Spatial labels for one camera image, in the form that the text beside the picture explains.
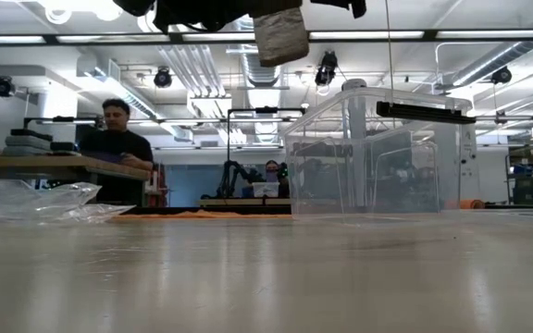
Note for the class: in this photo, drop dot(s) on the white plastic bin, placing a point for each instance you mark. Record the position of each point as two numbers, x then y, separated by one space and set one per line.
266 189

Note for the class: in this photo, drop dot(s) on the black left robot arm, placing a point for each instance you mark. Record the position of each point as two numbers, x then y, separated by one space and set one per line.
134 5

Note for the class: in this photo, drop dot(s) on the clear plastic storage box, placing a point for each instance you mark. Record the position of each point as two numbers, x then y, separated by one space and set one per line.
363 185

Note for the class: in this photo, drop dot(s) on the clear plastic bag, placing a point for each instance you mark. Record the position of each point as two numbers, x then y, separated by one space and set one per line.
26 203

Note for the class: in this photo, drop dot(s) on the black background rig frame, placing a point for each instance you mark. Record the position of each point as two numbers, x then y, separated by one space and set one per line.
266 110

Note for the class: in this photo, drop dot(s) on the person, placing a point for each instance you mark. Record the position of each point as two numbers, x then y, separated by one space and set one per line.
116 143
272 173

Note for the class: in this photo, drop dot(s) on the background black robot arms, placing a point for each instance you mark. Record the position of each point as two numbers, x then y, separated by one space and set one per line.
236 173

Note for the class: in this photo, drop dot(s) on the stack of grey pads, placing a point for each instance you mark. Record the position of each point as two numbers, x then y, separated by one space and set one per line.
23 141

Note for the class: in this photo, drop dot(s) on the white cylindrical column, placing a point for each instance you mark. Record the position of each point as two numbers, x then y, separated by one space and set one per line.
354 84

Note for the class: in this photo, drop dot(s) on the wooden top workbench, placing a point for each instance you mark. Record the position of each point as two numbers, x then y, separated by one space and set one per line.
63 165

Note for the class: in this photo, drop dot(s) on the black aluminium rig frame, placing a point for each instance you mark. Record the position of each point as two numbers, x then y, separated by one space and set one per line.
155 210

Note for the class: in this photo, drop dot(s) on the black ceiling spotlight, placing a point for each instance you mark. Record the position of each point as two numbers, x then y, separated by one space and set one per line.
163 78
501 75
325 69
3 87

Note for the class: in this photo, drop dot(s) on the orange elastic bandage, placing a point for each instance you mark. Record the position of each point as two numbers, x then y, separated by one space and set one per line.
202 215

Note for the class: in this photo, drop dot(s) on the brown elastic bandage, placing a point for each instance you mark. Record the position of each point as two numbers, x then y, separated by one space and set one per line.
280 39

